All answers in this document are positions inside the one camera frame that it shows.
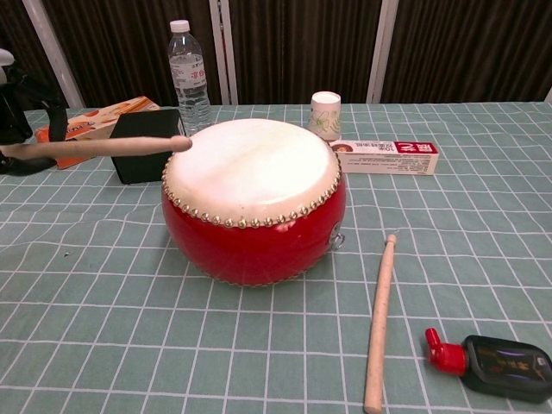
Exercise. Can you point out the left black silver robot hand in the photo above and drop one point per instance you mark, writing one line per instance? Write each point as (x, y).
(54, 116)

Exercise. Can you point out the wooden drumstick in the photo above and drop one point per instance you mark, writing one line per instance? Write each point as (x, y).
(108, 146)
(381, 319)

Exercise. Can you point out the green grid cutting mat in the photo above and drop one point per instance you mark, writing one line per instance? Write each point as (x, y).
(108, 336)

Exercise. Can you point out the red drum with white skin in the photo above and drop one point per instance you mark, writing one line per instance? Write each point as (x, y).
(250, 241)

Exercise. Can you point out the orange biscuit box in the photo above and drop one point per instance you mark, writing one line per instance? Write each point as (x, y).
(103, 118)

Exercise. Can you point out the black cube box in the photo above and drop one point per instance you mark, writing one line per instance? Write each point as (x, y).
(144, 164)

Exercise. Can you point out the clear plastic water bottle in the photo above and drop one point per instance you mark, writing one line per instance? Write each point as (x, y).
(192, 86)

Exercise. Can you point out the white paper cup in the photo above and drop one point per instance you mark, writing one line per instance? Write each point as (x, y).
(324, 118)

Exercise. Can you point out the long white red carton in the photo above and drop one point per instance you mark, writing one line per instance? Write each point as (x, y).
(388, 157)

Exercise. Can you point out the black ink bottle red cap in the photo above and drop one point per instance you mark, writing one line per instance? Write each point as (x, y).
(504, 366)

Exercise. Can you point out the white partition post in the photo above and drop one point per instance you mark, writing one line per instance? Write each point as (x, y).
(381, 52)
(54, 52)
(224, 52)

